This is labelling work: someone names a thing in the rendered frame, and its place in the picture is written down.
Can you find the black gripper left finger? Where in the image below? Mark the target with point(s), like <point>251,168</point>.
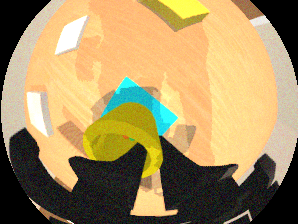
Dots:
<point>123,174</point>

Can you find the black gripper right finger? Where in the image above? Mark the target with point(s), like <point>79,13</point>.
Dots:
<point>180,177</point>

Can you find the white flat block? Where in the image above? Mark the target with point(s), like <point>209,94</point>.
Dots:
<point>39,112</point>
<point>71,36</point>

